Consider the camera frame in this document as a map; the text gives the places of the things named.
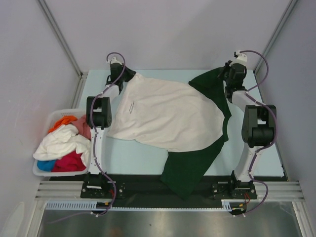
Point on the white plastic laundry basket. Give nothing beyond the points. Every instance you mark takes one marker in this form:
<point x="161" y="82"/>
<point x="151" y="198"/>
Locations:
<point x="51" y="120"/>

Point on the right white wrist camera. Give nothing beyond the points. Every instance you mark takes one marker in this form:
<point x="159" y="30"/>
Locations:
<point x="239" y="56"/>

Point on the pink t-shirt in basket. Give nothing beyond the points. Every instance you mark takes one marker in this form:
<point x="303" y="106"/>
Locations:
<point x="82" y="127"/>

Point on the red t-shirt in basket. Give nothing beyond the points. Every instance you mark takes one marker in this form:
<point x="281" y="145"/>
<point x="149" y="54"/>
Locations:
<point x="69" y="163"/>

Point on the orange t-shirt in basket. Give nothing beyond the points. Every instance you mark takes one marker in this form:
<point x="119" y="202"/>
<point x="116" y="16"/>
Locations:
<point x="65" y="120"/>

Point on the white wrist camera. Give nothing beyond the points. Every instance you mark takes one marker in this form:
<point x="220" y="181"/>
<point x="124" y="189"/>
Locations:
<point x="239" y="56"/>
<point x="114" y="60"/>

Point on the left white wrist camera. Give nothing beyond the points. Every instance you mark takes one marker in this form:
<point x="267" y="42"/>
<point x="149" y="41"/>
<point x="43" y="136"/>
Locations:
<point x="114" y="60"/>

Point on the white slotted cable duct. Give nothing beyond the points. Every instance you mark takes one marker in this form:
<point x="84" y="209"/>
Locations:
<point x="98" y="206"/>

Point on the white green raglan t-shirt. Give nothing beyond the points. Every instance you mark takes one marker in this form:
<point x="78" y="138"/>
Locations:
<point x="189" y="120"/>

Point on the left aluminium frame post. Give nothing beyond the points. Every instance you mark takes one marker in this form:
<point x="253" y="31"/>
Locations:
<point x="66" y="49"/>

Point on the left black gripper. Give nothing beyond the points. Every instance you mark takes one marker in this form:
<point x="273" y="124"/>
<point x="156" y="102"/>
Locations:
<point x="130" y="73"/>

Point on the blue t-shirt in basket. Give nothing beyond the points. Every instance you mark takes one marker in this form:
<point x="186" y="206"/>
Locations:
<point x="46" y="165"/>

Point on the right aluminium frame post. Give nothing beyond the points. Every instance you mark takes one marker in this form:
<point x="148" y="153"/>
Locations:
<point x="278" y="29"/>

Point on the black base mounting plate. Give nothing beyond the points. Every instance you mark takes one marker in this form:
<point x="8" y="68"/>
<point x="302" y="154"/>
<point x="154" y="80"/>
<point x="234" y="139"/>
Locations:
<point x="150" y="191"/>

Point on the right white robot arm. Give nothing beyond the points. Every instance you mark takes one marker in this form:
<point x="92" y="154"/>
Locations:
<point x="258" y="131"/>

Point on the white t-shirt in basket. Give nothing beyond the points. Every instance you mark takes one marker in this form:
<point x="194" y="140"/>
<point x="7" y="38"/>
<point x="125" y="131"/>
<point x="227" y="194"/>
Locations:
<point x="62" y="142"/>

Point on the aluminium frame post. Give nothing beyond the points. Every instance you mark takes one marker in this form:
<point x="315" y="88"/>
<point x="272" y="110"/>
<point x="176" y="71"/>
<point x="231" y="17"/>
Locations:
<point x="278" y="29"/>
<point x="66" y="49"/>

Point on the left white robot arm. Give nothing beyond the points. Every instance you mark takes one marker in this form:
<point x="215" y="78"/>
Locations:
<point x="99" y="119"/>

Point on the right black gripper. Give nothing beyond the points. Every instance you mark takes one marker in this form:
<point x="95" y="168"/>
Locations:
<point x="228" y="66"/>

